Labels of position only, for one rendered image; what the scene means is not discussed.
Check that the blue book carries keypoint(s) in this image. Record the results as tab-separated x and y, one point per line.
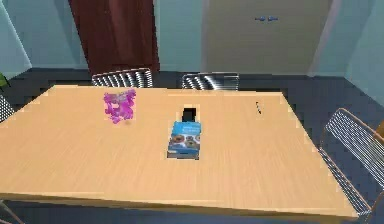
184	140

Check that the black pen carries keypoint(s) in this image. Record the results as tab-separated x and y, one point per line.
258	108

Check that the purple flower bunch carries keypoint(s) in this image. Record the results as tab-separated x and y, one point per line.
119	106

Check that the dark red room door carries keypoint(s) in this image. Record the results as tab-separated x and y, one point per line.
115	35

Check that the light wooden table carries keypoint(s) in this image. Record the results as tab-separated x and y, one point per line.
83	160

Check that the green house plant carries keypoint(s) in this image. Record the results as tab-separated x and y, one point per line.
3	81

